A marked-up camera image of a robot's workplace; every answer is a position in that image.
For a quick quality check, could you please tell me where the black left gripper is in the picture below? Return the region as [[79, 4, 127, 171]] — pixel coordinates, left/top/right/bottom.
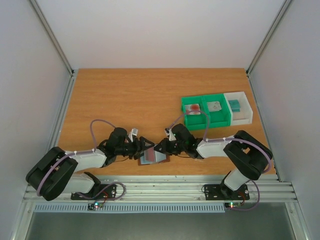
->
[[116, 137, 155, 160]]

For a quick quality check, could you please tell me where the brown leather card holder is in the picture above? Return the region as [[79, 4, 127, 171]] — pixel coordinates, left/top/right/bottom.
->
[[138, 147, 170, 166]]

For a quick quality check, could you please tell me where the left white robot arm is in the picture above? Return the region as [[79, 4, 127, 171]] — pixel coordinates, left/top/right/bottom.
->
[[25, 127, 155, 201]]

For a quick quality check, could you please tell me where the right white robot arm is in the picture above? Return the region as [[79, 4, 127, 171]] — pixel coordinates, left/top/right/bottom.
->
[[154, 124, 273, 200]]

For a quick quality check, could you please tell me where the green bin with red cards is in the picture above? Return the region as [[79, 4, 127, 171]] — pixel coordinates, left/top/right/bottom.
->
[[181, 96, 207, 131]]

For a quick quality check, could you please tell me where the red circle card stack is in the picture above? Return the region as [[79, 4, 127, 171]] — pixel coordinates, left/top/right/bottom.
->
[[184, 103, 201, 115]]

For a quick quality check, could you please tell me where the white VIP card stack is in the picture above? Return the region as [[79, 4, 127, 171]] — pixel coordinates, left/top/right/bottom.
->
[[206, 101, 222, 112]]

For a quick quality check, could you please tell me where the green bin with VIP cards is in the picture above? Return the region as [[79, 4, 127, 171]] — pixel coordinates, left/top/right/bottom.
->
[[202, 93, 231, 128]]

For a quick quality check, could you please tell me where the teal card stack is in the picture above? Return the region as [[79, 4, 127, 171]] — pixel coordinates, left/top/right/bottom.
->
[[228, 99, 241, 113]]

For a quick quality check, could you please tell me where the white bin with teal cards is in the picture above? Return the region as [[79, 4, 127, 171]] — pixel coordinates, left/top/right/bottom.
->
[[223, 91, 253, 126]]

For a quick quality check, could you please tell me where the left controller board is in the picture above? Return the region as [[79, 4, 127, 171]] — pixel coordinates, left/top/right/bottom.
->
[[87, 202, 104, 211]]

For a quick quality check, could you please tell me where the controller board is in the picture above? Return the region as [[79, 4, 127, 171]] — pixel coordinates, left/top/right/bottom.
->
[[224, 202, 243, 209], [87, 202, 104, 211]]

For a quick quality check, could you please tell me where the right controller board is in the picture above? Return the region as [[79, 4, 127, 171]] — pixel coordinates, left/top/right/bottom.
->
[[224, 202, 243, 209]]

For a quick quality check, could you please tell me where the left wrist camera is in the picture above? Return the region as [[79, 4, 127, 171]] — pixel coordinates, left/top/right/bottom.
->
[[128, 128, 138, 142]]

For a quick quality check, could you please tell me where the aluminium front rail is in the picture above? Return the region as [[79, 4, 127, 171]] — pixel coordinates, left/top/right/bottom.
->
[[22, 174, 298, 203]]

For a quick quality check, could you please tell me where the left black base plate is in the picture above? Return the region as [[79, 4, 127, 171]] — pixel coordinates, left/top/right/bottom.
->
[[70, 184, 117, 201]]

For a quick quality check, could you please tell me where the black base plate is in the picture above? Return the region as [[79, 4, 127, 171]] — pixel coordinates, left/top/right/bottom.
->
[[201, 184, 250, 201], [70, 184, 117, 201]]

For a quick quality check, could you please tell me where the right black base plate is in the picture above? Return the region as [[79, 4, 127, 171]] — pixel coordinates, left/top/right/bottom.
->
[[201, 184, 250, 201]]

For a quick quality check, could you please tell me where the left aluminium frame post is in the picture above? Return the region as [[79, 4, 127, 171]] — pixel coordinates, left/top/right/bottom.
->
[[27, 0, 76, 77]]

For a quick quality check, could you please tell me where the aluminium frame post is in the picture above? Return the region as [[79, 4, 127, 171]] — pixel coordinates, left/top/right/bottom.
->
[[27, 0, 76, 77], [245, 0, 294, 77]]

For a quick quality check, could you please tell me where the grey slotted cable duct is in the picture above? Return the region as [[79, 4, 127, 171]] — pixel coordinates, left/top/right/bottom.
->
[[34, 203, 225, 214]]

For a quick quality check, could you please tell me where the right aluminium frame post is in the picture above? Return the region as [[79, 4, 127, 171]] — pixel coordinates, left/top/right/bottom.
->
[[245, 0, 294, 77]]

